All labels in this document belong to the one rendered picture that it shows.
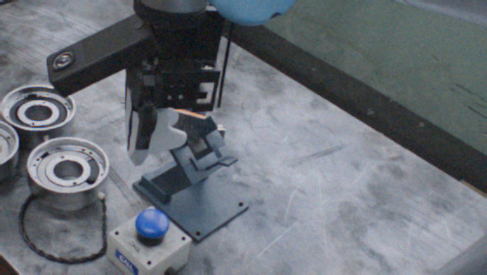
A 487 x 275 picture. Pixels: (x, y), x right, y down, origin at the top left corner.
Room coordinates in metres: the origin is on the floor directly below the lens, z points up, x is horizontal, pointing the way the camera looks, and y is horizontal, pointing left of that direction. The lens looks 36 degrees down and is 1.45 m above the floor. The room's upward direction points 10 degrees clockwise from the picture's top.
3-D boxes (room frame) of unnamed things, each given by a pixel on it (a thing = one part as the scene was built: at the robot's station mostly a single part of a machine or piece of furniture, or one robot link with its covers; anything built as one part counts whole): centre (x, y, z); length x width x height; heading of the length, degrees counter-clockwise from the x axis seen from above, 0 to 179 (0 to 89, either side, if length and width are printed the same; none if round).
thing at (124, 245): (0.53, 0.02, 0.82); 0.08 x 0.07 x 0.05; 52
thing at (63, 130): (0.74, 0.22, 0.82); 0.10 x 0.10 x 0.04
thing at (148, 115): (0.53, 0.05, 1.03); 0.05 x 0.02 x 0.09; 21
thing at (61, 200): (0.63, 0.15, 0.82); 0.10 x 0.10 x 0.04
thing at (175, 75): (0.56, 0.04, 1.09); 0.09 x 0.08 x 0.12; 111
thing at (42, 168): (0.63, 0.15, 0.82); 0.08 x 0.08 x 0.02
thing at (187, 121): (0.78, 0.01, 0.82); 0.05 x 0.02 x 0.04; 82
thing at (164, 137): (0.55, 0.03, 0.98); 0.06 x 0.03 x 0.09; 111
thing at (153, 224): (0.53, 0.03, 0.85); 0.04 x 0.04 x 0.05
